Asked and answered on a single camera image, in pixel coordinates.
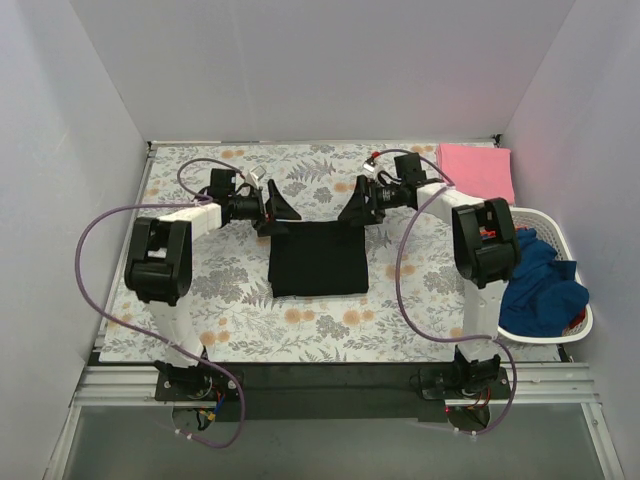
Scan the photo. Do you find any blue t shirt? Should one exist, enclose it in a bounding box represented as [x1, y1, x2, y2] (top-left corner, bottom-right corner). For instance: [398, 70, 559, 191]
[499, 228, 589, 338]

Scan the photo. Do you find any aluminium frame rail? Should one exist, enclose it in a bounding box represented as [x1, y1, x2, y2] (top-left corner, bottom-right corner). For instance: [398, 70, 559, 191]
[47, 360, 624, 479]

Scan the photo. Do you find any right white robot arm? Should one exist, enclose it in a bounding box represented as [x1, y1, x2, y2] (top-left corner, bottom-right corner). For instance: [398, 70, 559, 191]
[338, 149, 521, 398]

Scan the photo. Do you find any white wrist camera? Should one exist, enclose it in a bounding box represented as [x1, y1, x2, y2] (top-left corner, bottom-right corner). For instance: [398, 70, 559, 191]
[244, 166, 266, 189]
[362, 152, 380, 176]

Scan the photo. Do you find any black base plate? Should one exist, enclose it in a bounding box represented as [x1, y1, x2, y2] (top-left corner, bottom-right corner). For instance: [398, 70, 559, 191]
[153, 361, 511, 423]

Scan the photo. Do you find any red orange t shirt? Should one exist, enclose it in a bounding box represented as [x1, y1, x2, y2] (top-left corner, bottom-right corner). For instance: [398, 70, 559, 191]
[567, 309, 586, 330]

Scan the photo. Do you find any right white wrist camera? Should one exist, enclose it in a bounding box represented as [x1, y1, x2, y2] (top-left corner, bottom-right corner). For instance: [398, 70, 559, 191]
[362, 152, 380, 176]

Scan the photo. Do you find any floral table mat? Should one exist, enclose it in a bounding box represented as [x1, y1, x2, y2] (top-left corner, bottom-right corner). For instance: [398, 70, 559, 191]
[99, 142, 561, 364]

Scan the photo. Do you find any folded pink t shirt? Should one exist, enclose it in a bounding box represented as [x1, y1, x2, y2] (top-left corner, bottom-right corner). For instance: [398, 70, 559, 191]
[436, 144, 515, 205]

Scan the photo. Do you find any black t shirt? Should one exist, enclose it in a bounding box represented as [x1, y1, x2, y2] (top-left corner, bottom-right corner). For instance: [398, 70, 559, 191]
[268, 221, 369, 298]

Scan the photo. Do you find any white laundry basket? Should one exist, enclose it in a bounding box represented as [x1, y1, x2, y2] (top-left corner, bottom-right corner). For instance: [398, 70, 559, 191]
[498, 207, 593, 345]

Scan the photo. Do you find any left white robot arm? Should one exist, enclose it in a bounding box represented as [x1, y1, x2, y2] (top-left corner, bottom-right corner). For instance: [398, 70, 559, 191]
[124, 168, 301, 400]

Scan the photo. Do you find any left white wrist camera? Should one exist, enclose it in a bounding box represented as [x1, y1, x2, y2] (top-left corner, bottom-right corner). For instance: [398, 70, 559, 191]
[244, 166, 266, 189]

